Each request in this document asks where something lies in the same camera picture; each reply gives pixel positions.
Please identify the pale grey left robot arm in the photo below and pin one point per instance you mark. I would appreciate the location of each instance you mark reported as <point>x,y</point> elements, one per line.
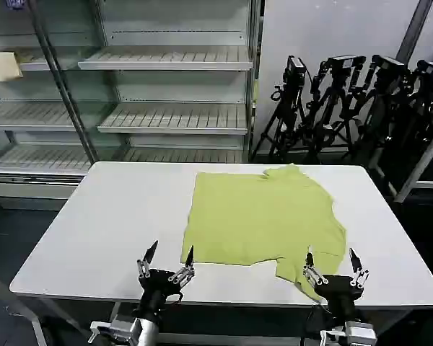
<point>144,333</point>

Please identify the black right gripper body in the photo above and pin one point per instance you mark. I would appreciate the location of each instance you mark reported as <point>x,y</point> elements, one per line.
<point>339,292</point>

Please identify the open metal shelving unit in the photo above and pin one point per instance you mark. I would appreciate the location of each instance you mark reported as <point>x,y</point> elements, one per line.
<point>173,57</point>

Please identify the grey slanted metal beam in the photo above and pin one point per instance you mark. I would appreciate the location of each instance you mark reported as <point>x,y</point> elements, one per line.
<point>415,29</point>

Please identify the glass-door shelf cabinet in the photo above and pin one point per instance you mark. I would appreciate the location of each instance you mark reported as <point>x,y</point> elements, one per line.
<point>32,115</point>

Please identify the white table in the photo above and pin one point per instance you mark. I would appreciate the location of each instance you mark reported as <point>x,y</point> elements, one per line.
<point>104,230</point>

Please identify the black camera tripod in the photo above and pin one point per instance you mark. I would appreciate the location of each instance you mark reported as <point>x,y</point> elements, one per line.
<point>292,93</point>
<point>424,108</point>
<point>332,104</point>
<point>380,108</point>

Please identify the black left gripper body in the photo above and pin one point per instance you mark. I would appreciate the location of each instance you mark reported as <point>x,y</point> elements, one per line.
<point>153,288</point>

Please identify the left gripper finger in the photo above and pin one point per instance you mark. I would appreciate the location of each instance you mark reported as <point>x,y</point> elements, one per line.
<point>185,270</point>
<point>146,265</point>

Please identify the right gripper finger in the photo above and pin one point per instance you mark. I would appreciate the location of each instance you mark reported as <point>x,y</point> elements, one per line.
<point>358,274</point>
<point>312,272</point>

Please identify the yellow-green shirt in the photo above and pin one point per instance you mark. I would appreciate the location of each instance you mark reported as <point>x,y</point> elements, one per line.
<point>260,220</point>

